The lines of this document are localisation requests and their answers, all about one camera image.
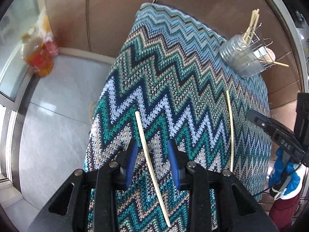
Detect blue white gloved right hand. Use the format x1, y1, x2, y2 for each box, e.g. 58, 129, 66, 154
268, 148, 306, 200

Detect zigzag patterned cloth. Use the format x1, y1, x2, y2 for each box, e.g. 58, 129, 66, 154
84, 3, 272, 231

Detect orange oil bottle on floor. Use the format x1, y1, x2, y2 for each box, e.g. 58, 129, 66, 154
20, 8, 60, 78

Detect copper lower cabinets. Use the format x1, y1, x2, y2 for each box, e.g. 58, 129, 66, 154
43, 0, 302, 208

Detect wire and plastic utensil holder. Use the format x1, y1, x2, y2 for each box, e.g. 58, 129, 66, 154
218, 22, 276, 79

